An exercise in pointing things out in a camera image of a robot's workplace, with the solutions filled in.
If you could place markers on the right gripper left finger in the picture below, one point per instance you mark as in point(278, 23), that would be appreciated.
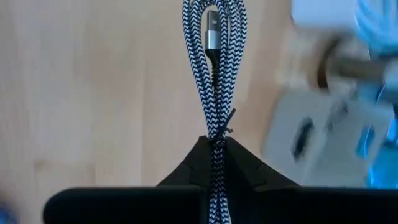
point(192, 174)

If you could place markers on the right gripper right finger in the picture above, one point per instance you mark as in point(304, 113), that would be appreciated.
point(245, 171)

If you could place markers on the light grey plastic bin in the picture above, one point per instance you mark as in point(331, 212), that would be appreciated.
point(329, 140)

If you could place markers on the white bulb on brass socket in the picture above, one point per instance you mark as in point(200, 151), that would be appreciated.
point(357, 68)

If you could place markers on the white plastic bin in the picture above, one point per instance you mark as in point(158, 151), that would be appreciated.
point(323, 12)

